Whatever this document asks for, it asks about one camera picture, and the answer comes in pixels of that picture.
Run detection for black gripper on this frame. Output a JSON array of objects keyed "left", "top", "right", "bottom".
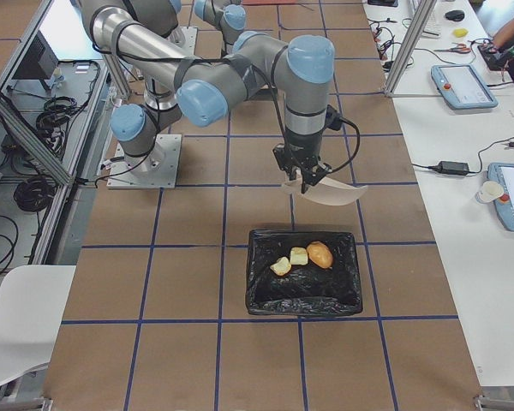
[{"left": 272, "top": 143, "right": 331, "bottom": 194}]

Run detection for torn bread piece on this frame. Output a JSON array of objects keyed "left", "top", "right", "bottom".
[
  {"left": 290, "top": 247, "right": 308, "bottom": 265},
  {"left": 270, "top": 256, "right": 291, "bottom": 277}
]

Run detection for whole brown bread roll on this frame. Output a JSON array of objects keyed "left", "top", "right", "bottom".
[{"left": 307, "top": 241, "right": 333, "bottom": 269}]

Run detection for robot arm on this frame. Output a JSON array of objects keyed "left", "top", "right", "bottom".
[
  {"left": 76, "top": 1, "right": 335, "bottom": 191},
  {"left": 194, "top": 0, "right": 246, "bottom": 57}
]

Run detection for black lined trash bin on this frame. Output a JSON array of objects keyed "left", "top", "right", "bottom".
[{"left": 245, "top": 229, "right": 363, "bottom": 317}]

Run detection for black power adapter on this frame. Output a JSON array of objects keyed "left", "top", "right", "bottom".
[{"left": 437, "top": 160, "right": 470, "bottom": 176}]

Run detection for far teach pendant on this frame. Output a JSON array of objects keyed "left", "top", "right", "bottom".
[{"left": 430, "top": 64, "right": 498, "bottom": 110}]

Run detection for teach pendant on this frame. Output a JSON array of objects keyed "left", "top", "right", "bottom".
[
  {"left": 487, "top": 163, "right": 514, "bottom": 232},
  {"left": 430, "top": 64, "right": 498, "bottom": 110}
]

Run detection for white paper cup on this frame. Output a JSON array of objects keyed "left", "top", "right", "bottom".
[{"left": 475, "top": 180, "right": 505, "bottom": 204}]

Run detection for near teach pendant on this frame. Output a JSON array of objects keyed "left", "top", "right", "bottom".
[{"left": 487, "top": 163, "right": 514, "bottom": 232}]

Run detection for white chair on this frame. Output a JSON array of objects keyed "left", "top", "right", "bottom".
[{"left": 0, "top": 265, "right": 76, "bottom": 386}]

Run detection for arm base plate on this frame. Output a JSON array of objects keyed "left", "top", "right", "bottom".
[
  {"left": 106, "top": 134, "right": 182, "bottom": 189},
  {"left": 168, "top": 27, "right": 198, "bottom": 55}
]

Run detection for orange handled scissors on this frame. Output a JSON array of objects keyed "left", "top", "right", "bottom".
[{"left": 434, "top": 43, "right": 471, "bottom": 55}]

